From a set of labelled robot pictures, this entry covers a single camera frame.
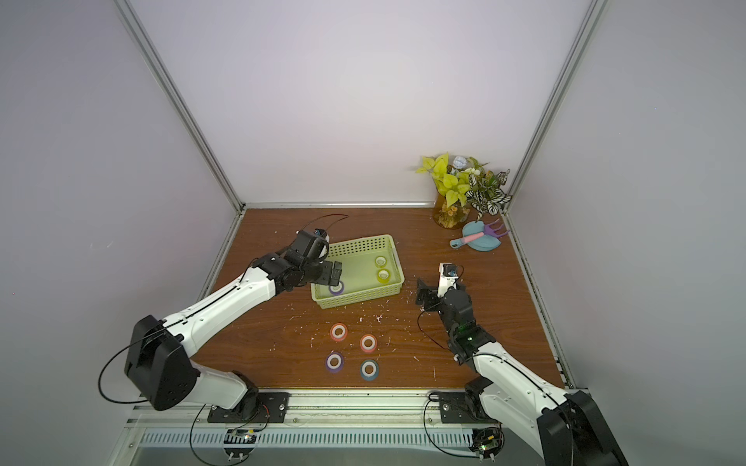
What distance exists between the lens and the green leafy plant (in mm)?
922

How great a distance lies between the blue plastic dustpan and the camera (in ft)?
3.56

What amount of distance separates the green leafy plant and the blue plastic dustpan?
0.17 meters
